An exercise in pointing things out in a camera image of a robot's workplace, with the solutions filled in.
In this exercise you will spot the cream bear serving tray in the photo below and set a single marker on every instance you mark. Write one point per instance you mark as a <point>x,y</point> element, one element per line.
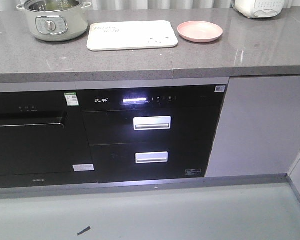
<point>131,35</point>

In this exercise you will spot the pink round plate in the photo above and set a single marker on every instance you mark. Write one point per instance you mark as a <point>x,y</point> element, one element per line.
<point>200,31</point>

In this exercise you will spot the black disinfection cabinet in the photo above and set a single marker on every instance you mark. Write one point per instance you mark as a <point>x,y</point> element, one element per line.
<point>108,116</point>

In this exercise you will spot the black built-in dishwasher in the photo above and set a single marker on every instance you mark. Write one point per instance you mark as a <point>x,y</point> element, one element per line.
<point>43,140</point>

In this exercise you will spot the grey cabinet door panel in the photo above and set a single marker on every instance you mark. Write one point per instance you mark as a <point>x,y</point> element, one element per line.
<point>259,127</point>

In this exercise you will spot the black floor tape strip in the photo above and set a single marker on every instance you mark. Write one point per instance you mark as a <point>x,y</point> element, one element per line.
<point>84,231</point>

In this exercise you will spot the pale green electric pot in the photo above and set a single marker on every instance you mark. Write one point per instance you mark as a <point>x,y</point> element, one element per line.
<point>56,20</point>

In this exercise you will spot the white rice cooker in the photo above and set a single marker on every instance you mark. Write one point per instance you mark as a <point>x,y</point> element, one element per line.
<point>260,9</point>

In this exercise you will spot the white curtain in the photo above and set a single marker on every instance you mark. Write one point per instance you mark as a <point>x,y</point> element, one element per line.
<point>159,4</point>

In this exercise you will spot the silver upper drawer handle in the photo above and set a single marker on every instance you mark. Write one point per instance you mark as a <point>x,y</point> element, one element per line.
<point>152,123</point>

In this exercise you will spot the silver drawer handle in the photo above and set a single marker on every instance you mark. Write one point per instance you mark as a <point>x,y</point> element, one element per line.
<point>151,157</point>
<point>152,123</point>

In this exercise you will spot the silver lower drawer handle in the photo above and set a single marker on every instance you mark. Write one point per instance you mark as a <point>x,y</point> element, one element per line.
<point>151,157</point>

